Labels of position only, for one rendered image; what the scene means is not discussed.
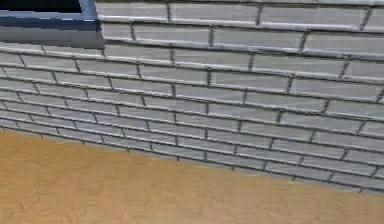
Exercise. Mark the grey framed window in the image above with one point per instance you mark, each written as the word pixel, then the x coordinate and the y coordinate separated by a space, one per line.
pixel 50 25

